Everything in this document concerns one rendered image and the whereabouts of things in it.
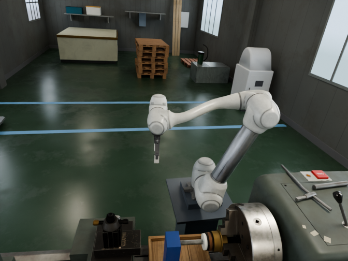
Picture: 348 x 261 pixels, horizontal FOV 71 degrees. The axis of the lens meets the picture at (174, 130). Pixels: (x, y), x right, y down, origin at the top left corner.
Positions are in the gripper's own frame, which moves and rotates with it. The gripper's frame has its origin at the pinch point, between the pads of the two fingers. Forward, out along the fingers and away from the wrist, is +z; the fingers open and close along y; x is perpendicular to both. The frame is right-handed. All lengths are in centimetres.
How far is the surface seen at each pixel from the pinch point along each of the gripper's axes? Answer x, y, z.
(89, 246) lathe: 32, -52, 18
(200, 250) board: -22, -53, 23
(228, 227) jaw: -31, -60, -3
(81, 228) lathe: 39, -41, 18
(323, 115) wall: -283, 214, 62
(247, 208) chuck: -38, -58, -12
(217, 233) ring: -26, -62, -1
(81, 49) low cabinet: 228, 699, 68
